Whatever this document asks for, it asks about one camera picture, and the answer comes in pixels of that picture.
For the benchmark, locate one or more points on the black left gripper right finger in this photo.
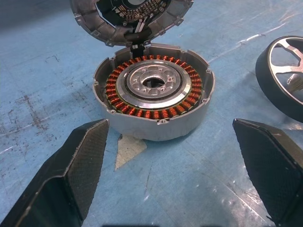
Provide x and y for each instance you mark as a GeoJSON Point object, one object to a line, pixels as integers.
{"type": "Point", "coordinates": [272, 170]}

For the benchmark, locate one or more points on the motor cover with circuit board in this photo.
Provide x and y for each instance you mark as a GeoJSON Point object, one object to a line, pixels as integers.
{"type": "Point", "coordinates": [104, 28]}

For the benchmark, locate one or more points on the blue plastic table mat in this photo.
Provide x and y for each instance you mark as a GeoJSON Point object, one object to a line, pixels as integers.
{"type": "Point", "coordinates": [47, 71]}

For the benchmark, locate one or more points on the silver motor stator housing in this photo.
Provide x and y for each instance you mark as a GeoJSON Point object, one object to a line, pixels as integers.
{"type": "Point", "coordinates": [154, 128]}

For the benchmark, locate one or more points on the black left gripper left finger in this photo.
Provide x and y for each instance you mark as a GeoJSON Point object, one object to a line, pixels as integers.
{"type": "Point", "coordinates": [71, 170]}

